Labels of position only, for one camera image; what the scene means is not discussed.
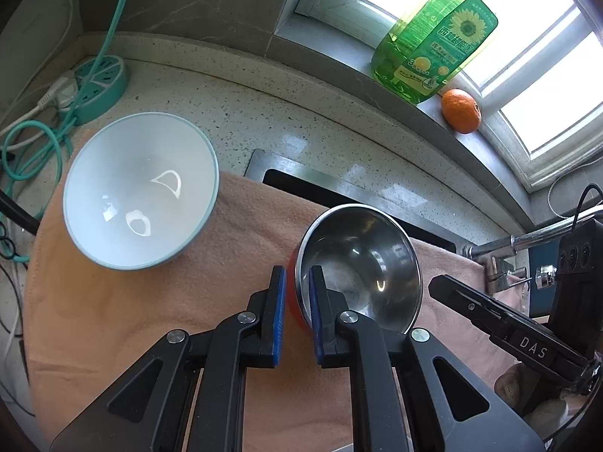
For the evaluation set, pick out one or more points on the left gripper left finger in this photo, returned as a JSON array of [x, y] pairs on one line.
[[186, 392]]

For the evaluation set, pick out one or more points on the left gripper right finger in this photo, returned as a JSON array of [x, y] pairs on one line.
[[409, 392]]

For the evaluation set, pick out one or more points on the red steel bowl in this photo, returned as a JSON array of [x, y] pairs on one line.
[[368, 257]]

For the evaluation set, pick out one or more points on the light blue ceramic bowl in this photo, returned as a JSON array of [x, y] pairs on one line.
[[140, 190]]

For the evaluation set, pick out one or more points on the chrome kitchen faucet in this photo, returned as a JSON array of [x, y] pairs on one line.
[[488, 254]]

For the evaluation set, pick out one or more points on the white gloved right hand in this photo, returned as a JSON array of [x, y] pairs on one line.
[[533, 397]]

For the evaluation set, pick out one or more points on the pink towel mat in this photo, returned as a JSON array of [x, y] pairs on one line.
[[84, 324]]

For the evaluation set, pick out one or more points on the orange tangerine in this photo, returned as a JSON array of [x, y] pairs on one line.
[[461, 111]]

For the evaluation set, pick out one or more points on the teal round power strip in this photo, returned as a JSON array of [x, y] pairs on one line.
[[104, 89]]

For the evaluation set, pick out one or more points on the green dish soap bottle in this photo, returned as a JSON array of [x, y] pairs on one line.
[[417, 57]]

